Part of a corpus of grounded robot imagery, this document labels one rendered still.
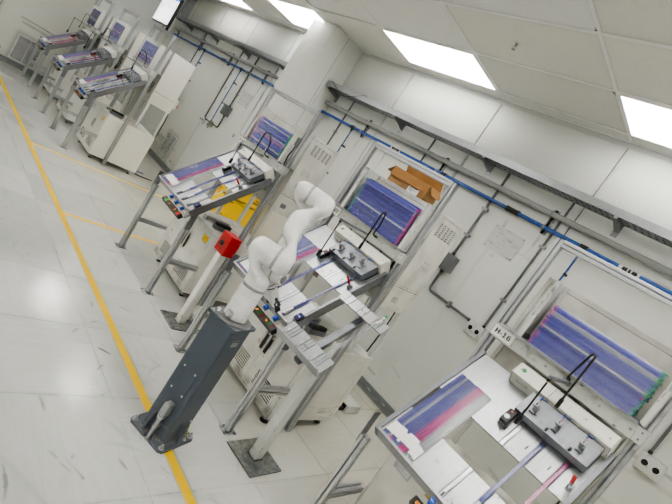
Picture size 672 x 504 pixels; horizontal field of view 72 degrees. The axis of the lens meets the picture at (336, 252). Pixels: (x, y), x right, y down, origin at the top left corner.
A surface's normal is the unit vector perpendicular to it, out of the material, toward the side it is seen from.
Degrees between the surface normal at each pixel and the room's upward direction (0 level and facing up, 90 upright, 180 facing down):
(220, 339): 90
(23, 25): 90
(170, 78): 90
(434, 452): 44
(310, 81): 90
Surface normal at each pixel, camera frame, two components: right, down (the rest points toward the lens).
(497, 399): -0.04, -0.79
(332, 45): 0.58, 0.49
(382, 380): -0.60, -0.28
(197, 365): -0.37, -0.10
